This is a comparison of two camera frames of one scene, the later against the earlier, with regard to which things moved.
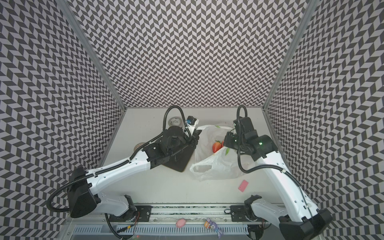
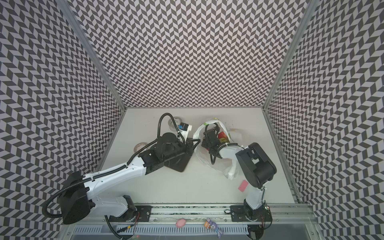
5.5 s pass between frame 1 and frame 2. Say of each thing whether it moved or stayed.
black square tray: stayed
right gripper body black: moved
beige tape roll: stayed
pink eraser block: stayed
